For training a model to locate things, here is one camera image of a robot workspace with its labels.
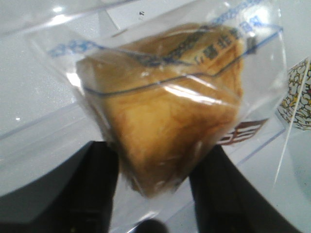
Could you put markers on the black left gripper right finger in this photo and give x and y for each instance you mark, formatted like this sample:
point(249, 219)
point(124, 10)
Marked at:
point(226, 202)

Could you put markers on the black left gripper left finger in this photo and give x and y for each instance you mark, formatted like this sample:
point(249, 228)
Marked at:
point(75, 197)

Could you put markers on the packaged bread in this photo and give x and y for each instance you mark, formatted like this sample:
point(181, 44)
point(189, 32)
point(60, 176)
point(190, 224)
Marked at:
point(166, 91)

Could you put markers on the yellow popcorn paper cup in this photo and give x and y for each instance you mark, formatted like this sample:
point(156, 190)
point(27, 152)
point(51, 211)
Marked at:
point(295, 108)

